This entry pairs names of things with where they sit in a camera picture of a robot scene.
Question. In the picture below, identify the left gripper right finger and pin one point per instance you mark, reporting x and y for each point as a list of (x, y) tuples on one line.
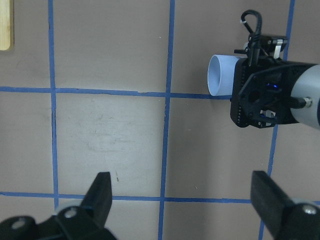
[(286, 218)]

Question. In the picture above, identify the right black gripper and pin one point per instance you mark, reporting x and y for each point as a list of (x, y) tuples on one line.
[(269, 91)]

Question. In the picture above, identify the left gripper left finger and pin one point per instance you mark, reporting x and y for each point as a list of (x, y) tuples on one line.
[(84, 221)]

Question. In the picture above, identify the light blue plastic cup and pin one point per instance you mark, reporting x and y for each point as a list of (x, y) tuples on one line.
[(220, 74)]

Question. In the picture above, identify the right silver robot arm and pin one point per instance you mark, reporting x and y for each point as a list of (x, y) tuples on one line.
[(269, 91)]

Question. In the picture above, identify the wooden cup rack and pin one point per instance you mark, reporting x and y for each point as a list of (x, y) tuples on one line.
[(6, 24)]

